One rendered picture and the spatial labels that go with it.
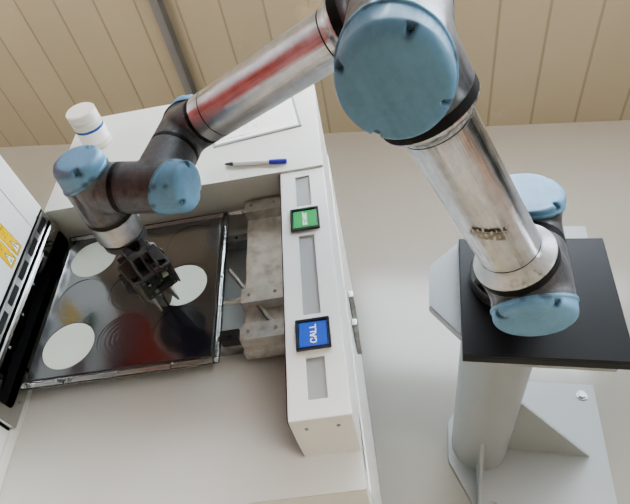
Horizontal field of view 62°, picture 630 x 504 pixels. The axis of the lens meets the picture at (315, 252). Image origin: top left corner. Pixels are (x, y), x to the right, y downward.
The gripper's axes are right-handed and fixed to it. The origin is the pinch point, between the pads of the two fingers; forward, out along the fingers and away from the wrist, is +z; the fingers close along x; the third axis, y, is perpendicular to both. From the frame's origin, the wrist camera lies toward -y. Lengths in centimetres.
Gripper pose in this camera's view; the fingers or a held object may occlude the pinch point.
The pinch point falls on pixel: (163, 298)
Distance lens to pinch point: 103.9
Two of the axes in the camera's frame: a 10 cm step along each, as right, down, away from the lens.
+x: 7.6, -5.6, 3.3
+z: 1.6, 6.5, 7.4
